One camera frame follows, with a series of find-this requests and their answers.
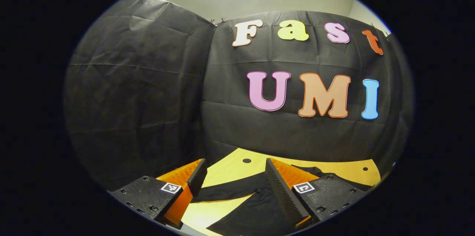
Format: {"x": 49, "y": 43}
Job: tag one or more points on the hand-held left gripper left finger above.
{"x": 196, "y": 178}

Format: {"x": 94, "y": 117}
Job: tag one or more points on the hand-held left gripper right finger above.
{"x": 282, "y": 191}

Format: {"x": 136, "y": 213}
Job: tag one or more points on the black button shirt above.
{"x": 256, "y": 210}

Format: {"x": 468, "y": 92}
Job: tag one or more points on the black backdrop cloth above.
{"x": 141, "y": 98}

